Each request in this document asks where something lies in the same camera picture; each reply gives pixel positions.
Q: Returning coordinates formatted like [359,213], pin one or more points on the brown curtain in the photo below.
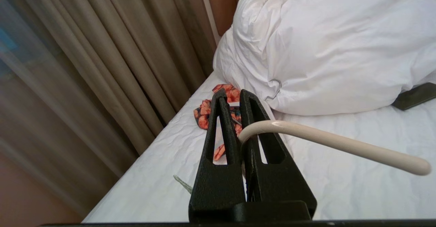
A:
[85,66]

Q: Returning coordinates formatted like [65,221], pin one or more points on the black smartphone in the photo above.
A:
[415,95]

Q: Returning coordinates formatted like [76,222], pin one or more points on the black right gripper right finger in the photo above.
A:
[279,186]

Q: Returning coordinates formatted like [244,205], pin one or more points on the white crumpled duvet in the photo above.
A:
[323,43]

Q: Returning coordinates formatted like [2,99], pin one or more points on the brown padded headboard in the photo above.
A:
[221,5]

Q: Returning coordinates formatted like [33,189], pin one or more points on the orange floral garment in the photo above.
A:
[204,112]

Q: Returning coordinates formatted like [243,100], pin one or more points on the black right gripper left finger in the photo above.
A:
[218,186]

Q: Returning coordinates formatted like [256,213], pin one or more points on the white clip hanger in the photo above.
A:
[277,87]

